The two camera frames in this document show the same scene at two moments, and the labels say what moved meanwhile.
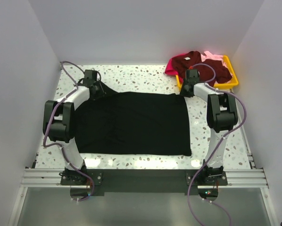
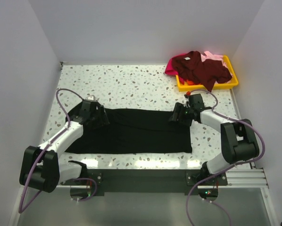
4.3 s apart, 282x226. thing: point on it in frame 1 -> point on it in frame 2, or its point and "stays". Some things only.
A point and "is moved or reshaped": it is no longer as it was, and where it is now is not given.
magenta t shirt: (169, 69) stays
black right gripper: (182, 92) -> (178, 108)
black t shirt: (133, 123) is moved or reshaped
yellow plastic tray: (233, 82) stays
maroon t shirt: (184, 61) stays
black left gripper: (101, 92) -> (103, 119)
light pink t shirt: (208, 55) stays
